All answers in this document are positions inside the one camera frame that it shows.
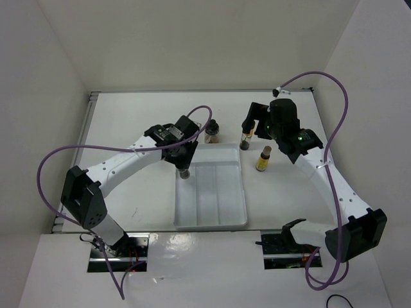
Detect tall gold band grinder bottle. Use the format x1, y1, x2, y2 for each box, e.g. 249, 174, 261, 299
240, 121, 255, 151

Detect black cap spice jar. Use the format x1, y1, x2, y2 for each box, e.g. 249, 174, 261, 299
178, 168, 190, 180

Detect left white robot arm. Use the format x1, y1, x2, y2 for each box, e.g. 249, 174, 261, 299
61, 115, 200, 257

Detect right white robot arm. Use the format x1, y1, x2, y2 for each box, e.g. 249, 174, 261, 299
241, 98, 387, 263

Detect round stopper bottle brown spice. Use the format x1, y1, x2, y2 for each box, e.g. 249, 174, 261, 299
204, 119, 220, 144

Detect yellow label cork top bottle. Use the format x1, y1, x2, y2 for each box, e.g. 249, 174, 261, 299
256, 146, 272, 172

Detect white compartment organizer tray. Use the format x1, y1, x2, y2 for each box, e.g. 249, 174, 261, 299
174, 144, 248, 232

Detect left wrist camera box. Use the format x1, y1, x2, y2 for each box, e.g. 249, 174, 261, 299
193, 121, 203, 133

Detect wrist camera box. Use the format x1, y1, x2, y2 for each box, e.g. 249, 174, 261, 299
193, 121, 203, 133
272, 87, 291, 98

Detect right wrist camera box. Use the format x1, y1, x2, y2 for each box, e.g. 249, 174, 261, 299
272, 87, 291, 98

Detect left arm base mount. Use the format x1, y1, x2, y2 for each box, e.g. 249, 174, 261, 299
79, 233, 149, 273

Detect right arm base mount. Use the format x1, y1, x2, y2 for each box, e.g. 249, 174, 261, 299
255, 231, 317, 270

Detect thin black cable loop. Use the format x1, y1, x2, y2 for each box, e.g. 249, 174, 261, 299
326, 294, 354, 308

